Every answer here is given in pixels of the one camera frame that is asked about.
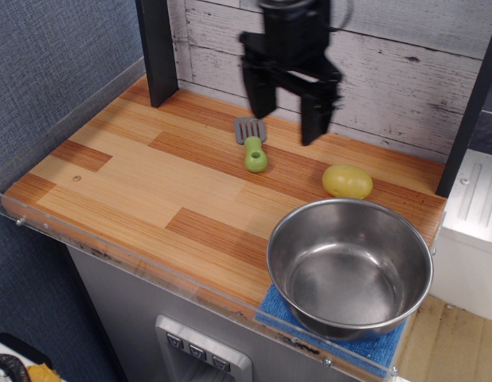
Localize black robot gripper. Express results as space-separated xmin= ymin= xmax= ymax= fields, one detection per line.
xmin=239 ymin=1 xmax=342 ymax=146

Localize yellow potato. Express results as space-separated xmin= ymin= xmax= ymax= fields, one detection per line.
xmin=322 ymin=164 xmax=373 ymax=199

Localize stainless steel pot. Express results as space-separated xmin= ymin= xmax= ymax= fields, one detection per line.
xmin=266 ymin=198 xmax=434 ymax=341

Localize white toy sink unit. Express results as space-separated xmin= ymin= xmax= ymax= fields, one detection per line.
xmin=430 ymin=150 xmax=492 ymax=321

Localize grey toy fridge cabinet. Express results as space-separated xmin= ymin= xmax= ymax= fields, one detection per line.
xmin=69 ymin=248 xmax=382 ymax=381

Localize blue cloth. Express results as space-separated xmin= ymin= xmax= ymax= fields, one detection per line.
xmin=255 ymin=286 xmax=404 ymax=379

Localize silver dispenser panel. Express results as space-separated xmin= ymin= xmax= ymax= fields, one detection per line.
xmin=155 ymin=314 xmax=253 ymax=381

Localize green handled grey spatula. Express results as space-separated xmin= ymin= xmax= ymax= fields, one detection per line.
xmin=234 ymin=117 xmax=267 ymax=173

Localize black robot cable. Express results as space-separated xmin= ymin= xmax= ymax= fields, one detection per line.
xmin=327 ymin=0 xmax=357 ymax=32

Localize black left vertical post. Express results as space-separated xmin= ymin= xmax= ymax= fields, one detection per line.
xmin=135 ymin=0 xmax=178 ymax=107

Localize black vertical post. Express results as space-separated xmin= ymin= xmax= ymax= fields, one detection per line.
xmin=135 ymin=0 xmax=178 ymax=107
xmin=435 ymin=34 xmax=492 ymax=197

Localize black right vertical post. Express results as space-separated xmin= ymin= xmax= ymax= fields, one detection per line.
xmin=435 ymin=34 xmax=492 ymax=197

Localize clear acrylic guard rail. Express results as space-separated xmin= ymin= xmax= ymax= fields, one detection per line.
xmin=0 ymin=56 xmax=443 ymax=381

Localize black braided hose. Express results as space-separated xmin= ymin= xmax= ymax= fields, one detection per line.
xmin=0 ymin=351 xmax=30 ymax=382

